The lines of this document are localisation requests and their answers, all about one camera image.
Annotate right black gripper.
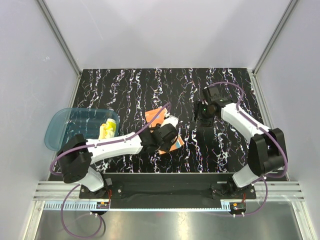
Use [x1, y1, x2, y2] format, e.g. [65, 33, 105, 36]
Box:
[189, 100, 216, 128]

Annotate orange blue dotted towel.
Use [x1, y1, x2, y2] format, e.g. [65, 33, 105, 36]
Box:
[145, 107, 185, 155]

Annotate yellow white patterned towel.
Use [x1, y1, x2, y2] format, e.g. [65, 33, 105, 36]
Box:
[98, 118, 117, 140]

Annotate blue transparent plastic bin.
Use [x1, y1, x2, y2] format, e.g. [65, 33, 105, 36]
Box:
[44, 108, 120, 152]

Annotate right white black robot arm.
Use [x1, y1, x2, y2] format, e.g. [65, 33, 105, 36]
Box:
[193, 101, 288, 199]

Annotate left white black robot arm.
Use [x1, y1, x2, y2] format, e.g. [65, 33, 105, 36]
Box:
[57, 123, 178, 198]

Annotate black marble pattern mat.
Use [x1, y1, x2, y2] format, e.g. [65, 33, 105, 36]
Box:
[72, 68, 263, 173]

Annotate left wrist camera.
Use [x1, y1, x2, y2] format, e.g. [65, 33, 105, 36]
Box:
[160, 115, 179, 131]

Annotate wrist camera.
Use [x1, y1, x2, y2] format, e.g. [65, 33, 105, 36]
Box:
[160, 115, 179, 131]
[202, 86, 234, 105]

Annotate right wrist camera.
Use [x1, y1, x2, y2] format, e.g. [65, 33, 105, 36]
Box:
[202, 86, 234, 105]

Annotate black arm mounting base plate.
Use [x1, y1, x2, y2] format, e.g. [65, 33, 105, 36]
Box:
[79, 173, 257, 200]

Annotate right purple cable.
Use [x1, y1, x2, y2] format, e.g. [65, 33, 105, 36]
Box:
[207, 81, 288, 216]

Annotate purple cable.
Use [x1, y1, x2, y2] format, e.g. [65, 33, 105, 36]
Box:
[49, 102, 172, 238]
[207, 81, 288, 216]

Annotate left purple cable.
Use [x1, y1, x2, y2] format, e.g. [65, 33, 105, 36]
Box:
[49, 102, 172, 238]

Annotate grey slotted cable duct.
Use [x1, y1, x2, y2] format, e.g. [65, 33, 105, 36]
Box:
[44, 200, 231, 212]

